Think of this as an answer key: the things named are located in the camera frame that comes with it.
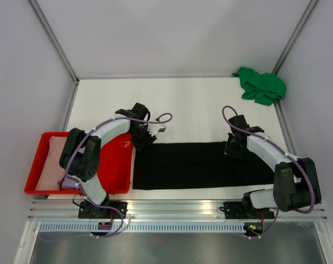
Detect right aluminium corner post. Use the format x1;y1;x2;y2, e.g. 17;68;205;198
272;0;320;75

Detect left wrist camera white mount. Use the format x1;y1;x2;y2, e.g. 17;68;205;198
148;122;166;136

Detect slotted grey cable duct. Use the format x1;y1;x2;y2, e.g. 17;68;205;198
39;221;245;233

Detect left aluminium corner post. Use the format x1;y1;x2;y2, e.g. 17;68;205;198
27;0;79;84

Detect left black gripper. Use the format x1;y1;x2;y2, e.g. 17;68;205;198
128;125;156;156

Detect black t shirt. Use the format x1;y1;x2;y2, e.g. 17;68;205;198
133;142;274;190

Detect aluminium front rail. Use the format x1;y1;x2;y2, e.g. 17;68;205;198
27;199;328;222

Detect red plastic bin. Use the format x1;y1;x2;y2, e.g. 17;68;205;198
24;131;133;195

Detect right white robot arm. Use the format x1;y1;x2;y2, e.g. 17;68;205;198
224;114;321;217

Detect aluminium corner post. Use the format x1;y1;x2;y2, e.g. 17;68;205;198
272;0;320;75
27;0;79;84

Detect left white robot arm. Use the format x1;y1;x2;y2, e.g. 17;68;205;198
59;103;156;218

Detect lavender rolled t shirt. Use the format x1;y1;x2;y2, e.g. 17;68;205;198
61;177;80;190

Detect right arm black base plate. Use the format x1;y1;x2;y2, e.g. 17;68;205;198
219;201;275;220

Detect pink rolled t shirt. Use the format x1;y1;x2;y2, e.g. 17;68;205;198
35;136;67;191

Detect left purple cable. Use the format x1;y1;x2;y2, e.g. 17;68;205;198
39;112;173;243

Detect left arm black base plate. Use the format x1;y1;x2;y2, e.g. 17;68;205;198
78;201;128;219

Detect green crumpled t shirt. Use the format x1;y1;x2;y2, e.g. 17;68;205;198
232;67;287;106

